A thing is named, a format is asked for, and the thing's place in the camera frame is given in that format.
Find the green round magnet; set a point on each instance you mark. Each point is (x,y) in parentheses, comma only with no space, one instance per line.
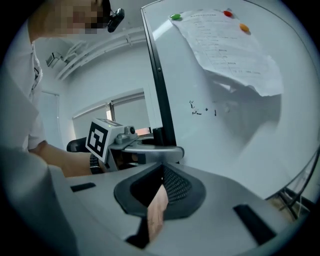
(175,16)

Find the person's white shirt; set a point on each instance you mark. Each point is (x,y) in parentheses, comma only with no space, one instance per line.
(17,95)

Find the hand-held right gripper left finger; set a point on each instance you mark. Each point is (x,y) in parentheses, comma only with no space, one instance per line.
(100,200)

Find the white whiteboard with black frame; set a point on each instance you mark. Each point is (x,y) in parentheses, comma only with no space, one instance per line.
(225,137)

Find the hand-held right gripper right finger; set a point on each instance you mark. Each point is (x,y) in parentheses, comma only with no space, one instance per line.
(220,217)

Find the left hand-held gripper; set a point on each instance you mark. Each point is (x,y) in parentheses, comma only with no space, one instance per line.
(97,137)

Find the orange round magnet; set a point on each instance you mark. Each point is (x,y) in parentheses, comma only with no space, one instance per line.
(244,28)

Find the person's left forearm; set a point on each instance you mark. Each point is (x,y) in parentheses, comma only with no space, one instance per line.
(65,161)

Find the black head-worn camera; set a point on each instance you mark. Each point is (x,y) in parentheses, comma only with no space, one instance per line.
(115,20)

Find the red round magnet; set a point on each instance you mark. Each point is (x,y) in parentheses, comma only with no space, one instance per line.
(227,13)

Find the white ceiling pipes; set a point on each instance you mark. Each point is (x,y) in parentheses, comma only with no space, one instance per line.
(100,47)

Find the person's left hand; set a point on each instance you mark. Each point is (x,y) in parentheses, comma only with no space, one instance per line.
(118,160)

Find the black mesh office chair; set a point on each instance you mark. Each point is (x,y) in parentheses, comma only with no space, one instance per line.
(76,145)

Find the person's head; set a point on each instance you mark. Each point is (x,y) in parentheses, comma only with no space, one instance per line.
(62,15)

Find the black wristwatch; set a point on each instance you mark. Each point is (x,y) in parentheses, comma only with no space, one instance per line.
(95,163)

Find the white printed paper sheet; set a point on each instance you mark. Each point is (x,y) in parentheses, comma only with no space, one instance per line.
(225,50)

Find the grey roller blind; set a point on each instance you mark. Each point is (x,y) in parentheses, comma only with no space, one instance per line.
(91,122)
(132,112)

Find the grey wall-mounted box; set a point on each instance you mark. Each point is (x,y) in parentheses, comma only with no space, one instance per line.
(53,59)

